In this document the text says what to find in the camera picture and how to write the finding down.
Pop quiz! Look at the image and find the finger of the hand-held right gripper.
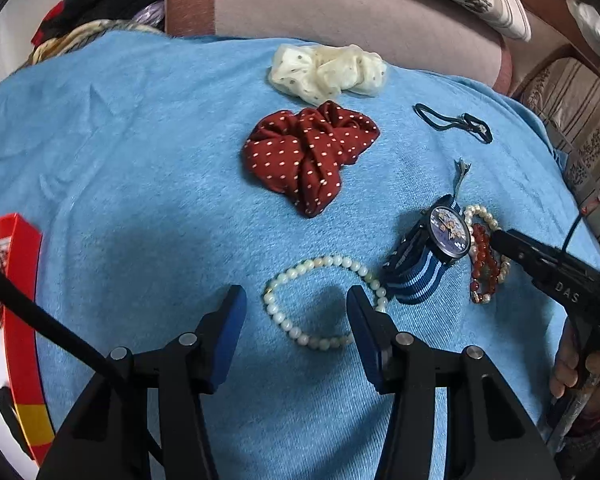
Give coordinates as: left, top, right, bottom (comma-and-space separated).
491, 228, 537, 277

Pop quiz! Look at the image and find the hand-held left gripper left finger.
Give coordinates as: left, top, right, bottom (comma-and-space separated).
37, 284, 248, 480

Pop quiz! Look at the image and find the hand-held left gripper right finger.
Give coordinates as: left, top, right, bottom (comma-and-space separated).
346, 285, 563, 480

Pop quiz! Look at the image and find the red bead bracelet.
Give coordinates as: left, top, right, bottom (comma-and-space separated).
469, 223, 503, 305

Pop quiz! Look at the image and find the pale green bead bracelet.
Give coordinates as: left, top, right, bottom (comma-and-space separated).
263, 254, 388, 352

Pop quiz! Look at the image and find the red box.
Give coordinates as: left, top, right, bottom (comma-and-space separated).
0, 213, 57, 464

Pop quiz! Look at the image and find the person's right forearm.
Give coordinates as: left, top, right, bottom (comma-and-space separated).
547, 400, 600, 480

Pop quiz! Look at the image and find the person's right hand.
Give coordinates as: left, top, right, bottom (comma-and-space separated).
549, 317, 600, 413

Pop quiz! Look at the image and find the small silver hair clip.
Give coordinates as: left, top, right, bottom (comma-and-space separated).
452, 158, 472, 198

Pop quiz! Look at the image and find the brown patterned sofa cover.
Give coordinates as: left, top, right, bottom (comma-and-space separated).
514, 54, 600, 246

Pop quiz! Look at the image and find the light blue blanket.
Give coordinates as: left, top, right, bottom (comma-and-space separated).
0, 30, 600, 480

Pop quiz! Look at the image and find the red polka dot scrunchie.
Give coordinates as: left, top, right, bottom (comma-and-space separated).
242, 100, 382, 219

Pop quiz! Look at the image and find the white patterned cloth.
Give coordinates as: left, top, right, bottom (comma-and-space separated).
566, 0, 600, 63

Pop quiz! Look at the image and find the cream dotted scrunchie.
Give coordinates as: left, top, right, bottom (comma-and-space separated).
267, 43, 389, 106

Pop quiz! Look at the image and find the pink sofa cushion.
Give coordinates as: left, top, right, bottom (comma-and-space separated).
164, 0, 515, 97

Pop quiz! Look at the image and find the yellow patterned cloth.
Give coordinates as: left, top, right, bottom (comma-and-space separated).
29, 19, 167, 67

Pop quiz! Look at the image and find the white pearl bracelet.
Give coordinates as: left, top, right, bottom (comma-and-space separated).
462, 204, 512, 304

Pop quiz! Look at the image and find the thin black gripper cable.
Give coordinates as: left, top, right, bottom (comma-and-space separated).
561, 187, 600, 262

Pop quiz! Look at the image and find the blue striped strap wristwatch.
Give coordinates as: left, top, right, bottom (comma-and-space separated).
381, 194, 473, 306

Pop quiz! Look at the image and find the black hair tie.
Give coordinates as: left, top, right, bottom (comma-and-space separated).
414, 103, 495, 145

